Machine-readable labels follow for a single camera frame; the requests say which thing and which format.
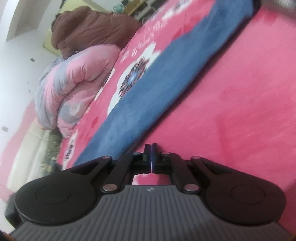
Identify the pink grey folded duvet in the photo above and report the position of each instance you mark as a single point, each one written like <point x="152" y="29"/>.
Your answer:
<point x="67" y="87"/>

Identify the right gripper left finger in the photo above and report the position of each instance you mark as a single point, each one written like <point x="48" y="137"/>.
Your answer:
<point x="125" y="169"/>

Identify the pink floral bed blanket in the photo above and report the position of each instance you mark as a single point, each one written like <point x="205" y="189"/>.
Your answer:
<point x="239" y="113"/>

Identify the blue denim jeans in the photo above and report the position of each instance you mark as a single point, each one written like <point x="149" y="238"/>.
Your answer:
<point x="166" y="79"/>

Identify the pale yellow wardrobe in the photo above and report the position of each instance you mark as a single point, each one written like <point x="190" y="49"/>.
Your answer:
<point x="66" y="22"/>

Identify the cluttered white shelf desk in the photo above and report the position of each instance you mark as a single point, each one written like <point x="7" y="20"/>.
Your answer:
<point x="140" y="10"/>

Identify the person in mauve jacket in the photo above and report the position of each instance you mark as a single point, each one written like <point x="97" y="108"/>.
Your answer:
<point x="99" y="28"/>

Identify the white pink headboard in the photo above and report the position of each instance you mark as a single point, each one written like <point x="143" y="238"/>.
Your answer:
<point x="22" y="157"/>

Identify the green floral pillow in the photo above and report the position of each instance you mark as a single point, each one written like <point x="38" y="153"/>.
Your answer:
<point x="50" y="164"/>

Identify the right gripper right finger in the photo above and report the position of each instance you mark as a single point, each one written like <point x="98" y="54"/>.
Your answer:
<point x="176" y="168"/>

